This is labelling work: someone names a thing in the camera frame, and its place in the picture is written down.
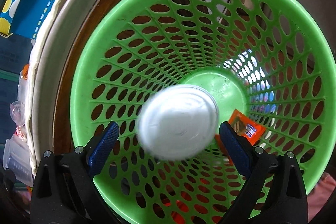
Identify clear rectangular plastic tray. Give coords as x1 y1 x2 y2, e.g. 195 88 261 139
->
2 134 34 187

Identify clear plastic dome lid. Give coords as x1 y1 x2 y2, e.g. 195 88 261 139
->
10 101 25 126

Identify red object on floor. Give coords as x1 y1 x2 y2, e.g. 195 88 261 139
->
163 177 230 223

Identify red white wrapper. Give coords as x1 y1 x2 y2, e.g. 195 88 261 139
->
15 126 27 143

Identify green plastic trash basket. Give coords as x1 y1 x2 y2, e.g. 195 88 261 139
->
70 0 335 223

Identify white quilted bed mat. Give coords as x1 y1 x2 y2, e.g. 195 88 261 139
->
25 0 97 174

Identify orange snack wrapper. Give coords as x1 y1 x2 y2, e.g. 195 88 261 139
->
215 109 267 162

